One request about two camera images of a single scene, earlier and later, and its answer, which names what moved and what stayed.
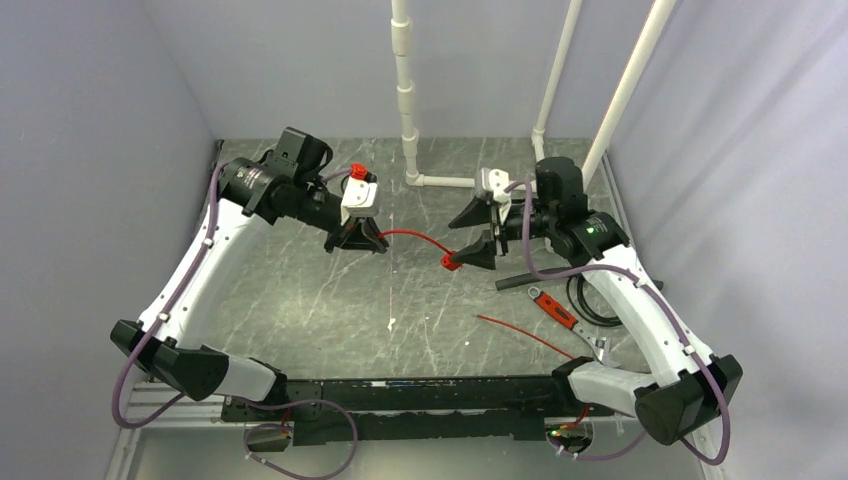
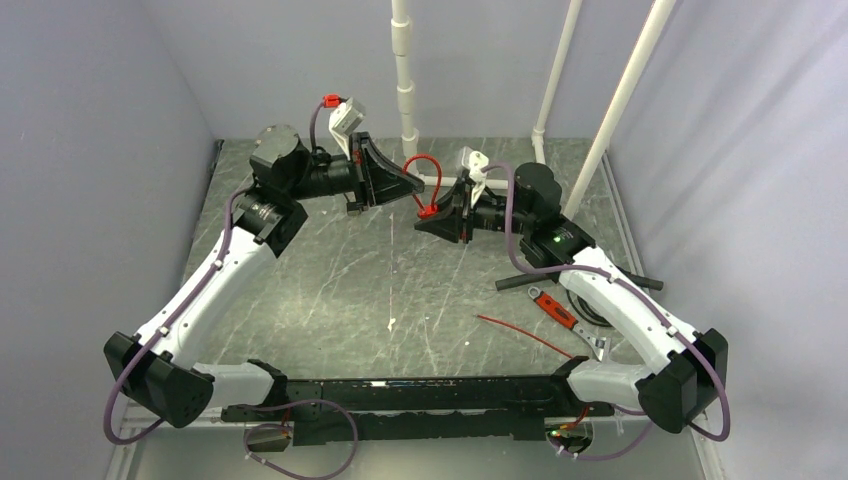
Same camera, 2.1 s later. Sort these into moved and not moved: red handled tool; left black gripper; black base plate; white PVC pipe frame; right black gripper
Moved: left black gripper; right black gripper
Not moved: black base plate; white PVC pipe frame; red handled tool
